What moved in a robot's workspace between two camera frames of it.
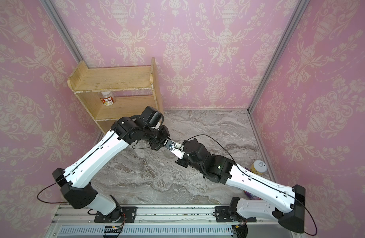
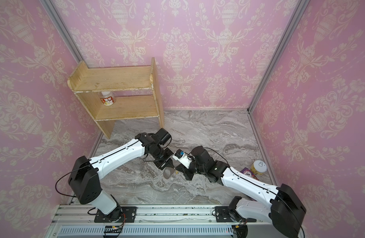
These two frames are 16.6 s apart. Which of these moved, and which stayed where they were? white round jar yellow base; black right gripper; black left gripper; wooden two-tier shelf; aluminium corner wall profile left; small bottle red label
Moved: black right gripper; black left gripper
Stayed: aluminium corner wall profile left; small bottle red label; white round jar yellow base; wooden two-tier shelf
